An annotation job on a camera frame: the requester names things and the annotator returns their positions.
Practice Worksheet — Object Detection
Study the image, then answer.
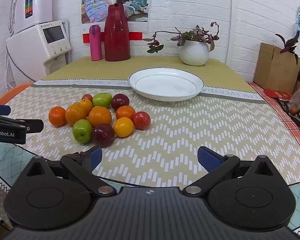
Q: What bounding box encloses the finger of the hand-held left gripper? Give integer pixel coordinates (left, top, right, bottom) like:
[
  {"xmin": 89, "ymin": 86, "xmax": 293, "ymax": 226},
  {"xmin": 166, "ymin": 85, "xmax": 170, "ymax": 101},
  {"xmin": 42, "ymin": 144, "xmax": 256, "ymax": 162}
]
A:
[
  {"xmin": 0, "ymin": 104, "xmax": 12, "ymax": 116},
  {"xmin": 0, "ymin": 114, "xmax": 44, "ymax": 134}
]

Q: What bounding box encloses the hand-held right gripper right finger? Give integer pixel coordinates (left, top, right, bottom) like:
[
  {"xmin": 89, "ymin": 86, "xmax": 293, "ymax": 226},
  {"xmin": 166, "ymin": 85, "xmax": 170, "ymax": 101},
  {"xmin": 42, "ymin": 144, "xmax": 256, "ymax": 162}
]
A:
[{"xmin": 182, "ymin": 145, "xmax": 276, "ymax": 198}]

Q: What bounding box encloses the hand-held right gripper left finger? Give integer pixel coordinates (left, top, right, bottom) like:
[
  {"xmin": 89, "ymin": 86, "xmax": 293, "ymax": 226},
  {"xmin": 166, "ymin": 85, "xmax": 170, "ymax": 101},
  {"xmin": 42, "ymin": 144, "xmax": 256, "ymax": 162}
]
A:
[{"xmin": 26, "ymin": 145, "xmax": 118, "ymax": 197}]

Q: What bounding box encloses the dark red plum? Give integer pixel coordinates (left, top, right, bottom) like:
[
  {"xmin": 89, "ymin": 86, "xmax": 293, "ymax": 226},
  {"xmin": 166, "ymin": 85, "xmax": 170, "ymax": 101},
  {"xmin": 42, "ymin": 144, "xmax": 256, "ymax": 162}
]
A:
[
  {"xmin": 111, "ymin": 93, "xmax": 130, "ymax": 112},
  {"xmin": 92, "ymin": 124, "xmax": 115, "ymax": 148}
]

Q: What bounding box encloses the green apple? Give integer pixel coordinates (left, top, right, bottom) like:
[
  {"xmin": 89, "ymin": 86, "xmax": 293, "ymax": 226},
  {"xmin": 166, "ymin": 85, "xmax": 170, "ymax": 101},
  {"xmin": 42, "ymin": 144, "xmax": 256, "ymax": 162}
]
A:
[
  {"xmin": 72, "ymin": 119, "xmax": 93, "ymax": 143},
  {"xmin": 92, "ymin": 93, "xmax": 113, "ymax": 109}
]

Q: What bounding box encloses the large orange mandarin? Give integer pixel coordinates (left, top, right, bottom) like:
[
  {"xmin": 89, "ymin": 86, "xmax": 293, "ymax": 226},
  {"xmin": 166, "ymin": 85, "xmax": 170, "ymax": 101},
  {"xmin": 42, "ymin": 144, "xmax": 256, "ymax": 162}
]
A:
[{"xmin": 88, "ymin": 106, "xmax": 112, "ymax": 128}]

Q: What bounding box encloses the yellow orange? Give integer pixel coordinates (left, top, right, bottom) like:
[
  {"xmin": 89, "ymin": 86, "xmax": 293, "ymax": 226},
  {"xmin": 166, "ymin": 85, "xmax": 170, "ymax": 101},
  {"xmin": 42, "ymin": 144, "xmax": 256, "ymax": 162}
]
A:
[{"xmin": 113, "ymin": 117, "xmax": 134, "ymax": 138}]

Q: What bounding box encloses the small orange mandarin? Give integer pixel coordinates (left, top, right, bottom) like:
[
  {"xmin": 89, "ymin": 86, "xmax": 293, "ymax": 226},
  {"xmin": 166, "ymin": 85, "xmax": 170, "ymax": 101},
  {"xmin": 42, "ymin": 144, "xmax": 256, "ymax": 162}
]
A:
[{"xmin": 79, "ymin": 99, "xmax": 93, "ymax": 115}]

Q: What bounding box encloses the red apple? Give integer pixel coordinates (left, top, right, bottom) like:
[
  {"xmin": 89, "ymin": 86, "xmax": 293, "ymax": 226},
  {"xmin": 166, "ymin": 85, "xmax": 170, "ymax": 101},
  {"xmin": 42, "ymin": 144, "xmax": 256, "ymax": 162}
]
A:
[{"xmin": 133, "ymin": 111, "xmax": 151, "ymax": 130}]

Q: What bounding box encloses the white round plate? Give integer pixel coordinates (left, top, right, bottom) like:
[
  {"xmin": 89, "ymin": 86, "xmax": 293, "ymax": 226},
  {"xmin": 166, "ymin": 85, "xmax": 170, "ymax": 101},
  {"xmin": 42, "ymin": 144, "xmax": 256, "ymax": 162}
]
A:
[{"xmin": 128, "ymin": 67, "xmax": 205, "ymax": 102}]

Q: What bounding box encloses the teal lattice tablecloth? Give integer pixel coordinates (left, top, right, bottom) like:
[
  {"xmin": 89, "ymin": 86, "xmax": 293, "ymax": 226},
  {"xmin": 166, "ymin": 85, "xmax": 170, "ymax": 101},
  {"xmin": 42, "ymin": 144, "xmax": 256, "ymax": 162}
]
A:
[{"xmin": 0, "ymin": 140, "xmax": 300, "ymax": 240}]

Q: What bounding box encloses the orange chair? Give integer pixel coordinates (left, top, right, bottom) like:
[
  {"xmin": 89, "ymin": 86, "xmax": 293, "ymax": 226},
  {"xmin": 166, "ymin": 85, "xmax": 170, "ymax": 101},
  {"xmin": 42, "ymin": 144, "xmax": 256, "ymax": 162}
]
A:
[{"xmin": 0, "ymin": 82, "xmax": 34, "ymax": 105}]

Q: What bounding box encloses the chevron patterned tablecloth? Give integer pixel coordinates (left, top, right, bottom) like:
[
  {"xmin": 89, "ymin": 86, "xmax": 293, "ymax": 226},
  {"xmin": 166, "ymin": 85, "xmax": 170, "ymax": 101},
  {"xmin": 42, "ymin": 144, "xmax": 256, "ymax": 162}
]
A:
[{"xmin": 5, "ymin": 79, "xmax": 300, "ymax": 189}]

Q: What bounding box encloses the white appliance with screen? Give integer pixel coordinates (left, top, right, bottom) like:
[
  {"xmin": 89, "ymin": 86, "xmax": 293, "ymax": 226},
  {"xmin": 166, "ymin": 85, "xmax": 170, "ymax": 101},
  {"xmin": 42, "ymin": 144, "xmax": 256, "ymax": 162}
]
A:
[{"xmin": 6, "ymin": 20, "xmax": 72, "ymax": 87}]

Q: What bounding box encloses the olive yellow tablecloth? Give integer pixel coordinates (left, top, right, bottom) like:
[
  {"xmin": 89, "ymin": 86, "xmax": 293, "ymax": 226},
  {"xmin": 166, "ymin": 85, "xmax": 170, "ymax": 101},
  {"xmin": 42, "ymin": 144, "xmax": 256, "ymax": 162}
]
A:
[{"xmin": 41, "ymin": 56, "xmax": 257, "ymax": 94}]

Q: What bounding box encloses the red envelope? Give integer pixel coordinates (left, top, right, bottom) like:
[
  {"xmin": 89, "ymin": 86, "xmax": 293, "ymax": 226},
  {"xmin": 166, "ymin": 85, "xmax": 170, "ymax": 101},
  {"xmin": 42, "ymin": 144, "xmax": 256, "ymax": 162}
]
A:
[{"xmin": 264, "ymin": 89, "xmax": 292, "ymax": 100}]

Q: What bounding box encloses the pink bottle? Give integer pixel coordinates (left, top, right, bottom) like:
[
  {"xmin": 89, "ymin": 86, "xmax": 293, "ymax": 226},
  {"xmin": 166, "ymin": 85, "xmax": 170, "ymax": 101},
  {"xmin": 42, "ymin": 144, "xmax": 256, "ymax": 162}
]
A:
[{"xmin": 89, "ymin": 24, "xmax": 103, "ymax": 61}]

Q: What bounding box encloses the purple plant in white pot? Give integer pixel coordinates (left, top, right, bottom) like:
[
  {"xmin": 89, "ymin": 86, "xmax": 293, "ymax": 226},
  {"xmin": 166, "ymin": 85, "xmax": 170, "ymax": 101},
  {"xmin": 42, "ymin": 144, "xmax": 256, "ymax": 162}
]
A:
[{"xmin": 142, "ymin": 22, "xmax": 220, "ymax": 67}]

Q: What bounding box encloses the cardboard box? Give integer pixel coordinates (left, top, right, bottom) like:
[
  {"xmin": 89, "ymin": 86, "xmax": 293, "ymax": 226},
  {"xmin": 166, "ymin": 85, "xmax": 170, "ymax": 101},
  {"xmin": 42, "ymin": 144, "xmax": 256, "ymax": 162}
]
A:
[{"xmin": 253, "ymin": 42, "xmax": 300, "ymax": 95}]

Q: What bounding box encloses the red thermos jug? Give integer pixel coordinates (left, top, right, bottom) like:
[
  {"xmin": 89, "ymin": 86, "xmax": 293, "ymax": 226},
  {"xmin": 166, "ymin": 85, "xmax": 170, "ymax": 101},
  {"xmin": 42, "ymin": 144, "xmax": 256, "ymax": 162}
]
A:
[{"xmin": 104, "ymin": 2, "xmax": 130, "ymax": 62}]

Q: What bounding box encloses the red paper strip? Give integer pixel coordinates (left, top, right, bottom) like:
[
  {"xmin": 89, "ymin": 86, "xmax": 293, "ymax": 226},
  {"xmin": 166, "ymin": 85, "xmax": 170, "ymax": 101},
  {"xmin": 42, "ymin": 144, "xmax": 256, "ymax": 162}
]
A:
[{"xmin": 82, "ymin": 32, "xmax": 143, "ymax": 43}]

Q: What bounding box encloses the dark purple plant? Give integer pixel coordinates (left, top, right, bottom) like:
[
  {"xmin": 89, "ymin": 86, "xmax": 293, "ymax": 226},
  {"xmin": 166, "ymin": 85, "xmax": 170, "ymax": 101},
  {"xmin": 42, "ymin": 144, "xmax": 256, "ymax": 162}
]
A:
[{"xmin": 275, "ymin": 30, "xmax": 300, "ymax": 65}]

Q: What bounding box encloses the white wall water purifier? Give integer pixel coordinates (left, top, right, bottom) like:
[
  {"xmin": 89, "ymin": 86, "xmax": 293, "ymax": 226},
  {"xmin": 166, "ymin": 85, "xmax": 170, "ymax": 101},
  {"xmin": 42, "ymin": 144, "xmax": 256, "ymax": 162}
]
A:
[{"xmin": 13, "ymin": 0, "xmax": 53, "ymax": 34}]

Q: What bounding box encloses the wall poster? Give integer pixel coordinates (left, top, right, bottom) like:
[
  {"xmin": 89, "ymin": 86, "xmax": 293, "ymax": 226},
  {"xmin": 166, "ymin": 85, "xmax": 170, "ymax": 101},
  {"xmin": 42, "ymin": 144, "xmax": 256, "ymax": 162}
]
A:
[{"xmin": 81, "ymin": 0, "xmax": 152, "ymax": 33}]

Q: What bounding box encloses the white wall pipe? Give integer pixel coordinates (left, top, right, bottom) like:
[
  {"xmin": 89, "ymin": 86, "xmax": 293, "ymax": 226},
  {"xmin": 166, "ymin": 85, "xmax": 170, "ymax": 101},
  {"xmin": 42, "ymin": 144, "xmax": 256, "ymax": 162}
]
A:
[{"xmin": 224, "ymin": 0, "xmax": 235, "ymax": 65}]

